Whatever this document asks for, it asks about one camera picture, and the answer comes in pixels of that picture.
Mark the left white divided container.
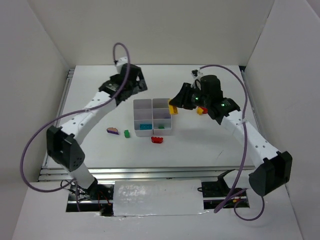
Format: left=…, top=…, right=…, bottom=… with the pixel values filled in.
left=133, top=99, right=153, bottom=137

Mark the right white divided container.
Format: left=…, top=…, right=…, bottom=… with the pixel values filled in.
left=152, top=98, right=172, bottom=136

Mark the teal lego brick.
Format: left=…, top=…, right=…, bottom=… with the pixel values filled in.
left=139, top=124, right=153, bottom=131

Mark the small green lego brick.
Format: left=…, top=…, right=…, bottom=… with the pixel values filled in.
left=124, top=129, right=131, bottom=138

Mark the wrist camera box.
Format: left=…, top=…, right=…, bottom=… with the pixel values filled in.
left=115, top=56, right=128, bottom=74
left=191, top=68, right=203, bottom=88

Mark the yellow and lime lego stack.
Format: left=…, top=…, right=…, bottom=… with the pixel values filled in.
left=168, top=99, right=179, bottom=115

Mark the white taped front panel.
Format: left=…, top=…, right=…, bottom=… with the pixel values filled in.
left=113, top=179, right=204, bottom=217

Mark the yellow small lego brick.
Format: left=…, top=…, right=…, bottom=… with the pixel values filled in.
left=196, top=107, right=204, bottom=115

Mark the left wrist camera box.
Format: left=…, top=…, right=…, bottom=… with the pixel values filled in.
left=115, top=56, right=128, bottom=74

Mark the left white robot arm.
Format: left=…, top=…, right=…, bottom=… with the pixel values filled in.
left=46, top=63, right=148, bottom=198

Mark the red round lego brick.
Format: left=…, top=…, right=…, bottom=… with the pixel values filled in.
left=201, top=107, right=208, bottom=115

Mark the purple arched lego with print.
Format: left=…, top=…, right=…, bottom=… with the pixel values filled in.
left=106, top=127, right=119, bottom=135

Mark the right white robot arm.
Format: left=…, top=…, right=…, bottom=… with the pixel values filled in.
left=168, top=75, right=293, bottom=197

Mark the white divided container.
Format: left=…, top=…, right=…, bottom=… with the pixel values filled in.
left=133, top=99, right=153, bottom=137
left=152, top=98, right=172, bottom=136

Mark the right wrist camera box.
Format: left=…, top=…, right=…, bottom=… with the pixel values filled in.
left=191, top=68, right=203, bottom=88

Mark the aluminium table rail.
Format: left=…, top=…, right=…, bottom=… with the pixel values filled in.
left=37, top=166, right=253, bottom=181

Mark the red arched lego brick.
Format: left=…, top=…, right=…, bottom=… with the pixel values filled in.
left=150, top=136, right=164, bottom=144

